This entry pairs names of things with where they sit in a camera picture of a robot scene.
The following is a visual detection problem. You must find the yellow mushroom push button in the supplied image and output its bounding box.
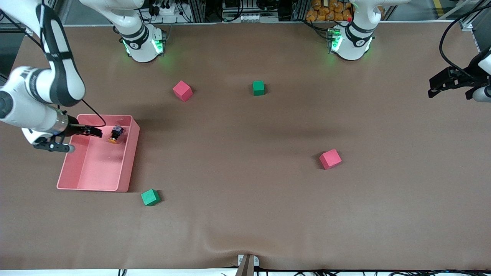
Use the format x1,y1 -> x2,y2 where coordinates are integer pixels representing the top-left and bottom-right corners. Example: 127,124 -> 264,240
108,126 -> 125,145

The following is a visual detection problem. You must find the pink plastic tray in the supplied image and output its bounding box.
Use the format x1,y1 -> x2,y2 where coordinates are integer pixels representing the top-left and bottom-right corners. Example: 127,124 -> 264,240
57,114 -> 140,192

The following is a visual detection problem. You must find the pink cube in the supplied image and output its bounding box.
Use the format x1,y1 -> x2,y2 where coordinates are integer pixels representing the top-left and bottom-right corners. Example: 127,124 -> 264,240
319,149 -> 343,170
172,80 -> 193,102

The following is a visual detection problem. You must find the bag of orange items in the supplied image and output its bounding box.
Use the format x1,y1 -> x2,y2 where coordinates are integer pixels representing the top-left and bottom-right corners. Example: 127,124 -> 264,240
306,0 -> 354,22

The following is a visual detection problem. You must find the white power strip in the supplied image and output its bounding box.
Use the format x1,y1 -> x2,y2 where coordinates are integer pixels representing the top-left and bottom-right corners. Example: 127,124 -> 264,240
152,3 -> 176,16

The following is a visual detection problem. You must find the brown table cloth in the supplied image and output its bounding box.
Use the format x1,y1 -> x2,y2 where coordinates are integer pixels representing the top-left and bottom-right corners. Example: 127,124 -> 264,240
0,21 -> 491,271

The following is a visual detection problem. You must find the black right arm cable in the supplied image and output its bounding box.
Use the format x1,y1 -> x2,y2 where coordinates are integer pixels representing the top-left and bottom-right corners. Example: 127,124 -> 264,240
79,98 -> 107,128

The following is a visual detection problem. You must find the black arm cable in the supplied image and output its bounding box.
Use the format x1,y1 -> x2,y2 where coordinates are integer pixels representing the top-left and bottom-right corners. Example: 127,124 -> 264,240
79,98 -> 107,128
439,2 -> 491,79

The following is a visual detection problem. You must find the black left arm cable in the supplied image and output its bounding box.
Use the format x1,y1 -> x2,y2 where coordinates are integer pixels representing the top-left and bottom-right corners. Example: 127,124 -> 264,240
439,2 -> 491,79

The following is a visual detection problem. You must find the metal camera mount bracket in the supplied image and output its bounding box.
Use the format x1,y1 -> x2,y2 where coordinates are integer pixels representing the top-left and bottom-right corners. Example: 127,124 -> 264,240
236,254 -> 260,276

